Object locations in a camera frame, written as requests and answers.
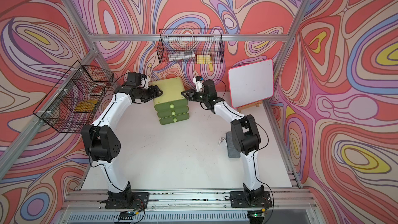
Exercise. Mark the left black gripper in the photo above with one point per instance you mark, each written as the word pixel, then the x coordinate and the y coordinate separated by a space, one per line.
pixel 153 93

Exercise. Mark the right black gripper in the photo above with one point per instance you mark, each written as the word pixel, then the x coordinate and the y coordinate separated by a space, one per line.
pixel 191 95

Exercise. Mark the yellow green drawer cabinet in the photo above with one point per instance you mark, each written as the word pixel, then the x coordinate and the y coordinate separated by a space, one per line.
pixel 172 89

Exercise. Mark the green drawer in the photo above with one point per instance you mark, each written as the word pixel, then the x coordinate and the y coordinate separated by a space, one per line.
pixel 170 105
pixel 174 119
pixel 173 112

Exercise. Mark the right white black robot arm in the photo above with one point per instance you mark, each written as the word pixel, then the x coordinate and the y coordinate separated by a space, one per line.
pixel 244 132

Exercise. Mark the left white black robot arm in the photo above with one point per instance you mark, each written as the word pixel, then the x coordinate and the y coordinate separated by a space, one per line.
pixel 100 141

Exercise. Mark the yellow block in back basket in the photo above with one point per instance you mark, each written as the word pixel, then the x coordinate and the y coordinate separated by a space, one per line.
pixel 203 59

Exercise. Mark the yellow block in basket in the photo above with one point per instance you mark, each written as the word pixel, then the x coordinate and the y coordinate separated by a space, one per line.
pixel 85 106
pixel 203 59

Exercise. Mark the grey box in back basket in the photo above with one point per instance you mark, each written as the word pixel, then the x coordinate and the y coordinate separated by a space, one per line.
pixel 181 56

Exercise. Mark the wooden easel stand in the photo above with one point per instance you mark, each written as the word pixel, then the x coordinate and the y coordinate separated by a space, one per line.
pixel 256 104

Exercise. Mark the yellow block in left basket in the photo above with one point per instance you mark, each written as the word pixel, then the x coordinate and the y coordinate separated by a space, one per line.
pixel 85 106

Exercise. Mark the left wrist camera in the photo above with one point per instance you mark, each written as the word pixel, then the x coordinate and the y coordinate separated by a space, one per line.
pixel 137 80

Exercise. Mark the black wire basket back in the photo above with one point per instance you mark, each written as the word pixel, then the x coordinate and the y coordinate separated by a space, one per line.
pixel 200 41

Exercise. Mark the black wire basket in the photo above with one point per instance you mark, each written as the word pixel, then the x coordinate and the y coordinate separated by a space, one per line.
pixel 79 83
pixel 200 41

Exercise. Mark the white board pink frame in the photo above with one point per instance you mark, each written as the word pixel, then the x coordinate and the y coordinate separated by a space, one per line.
pixel 251 83

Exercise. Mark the black wire basket left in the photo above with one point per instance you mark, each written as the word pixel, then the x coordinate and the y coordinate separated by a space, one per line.
pixel 79 83

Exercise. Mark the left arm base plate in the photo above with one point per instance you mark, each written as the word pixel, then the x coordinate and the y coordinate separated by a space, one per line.
pixel 135 200

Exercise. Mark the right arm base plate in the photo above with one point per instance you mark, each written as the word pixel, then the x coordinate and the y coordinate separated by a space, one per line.
pixel 241 199

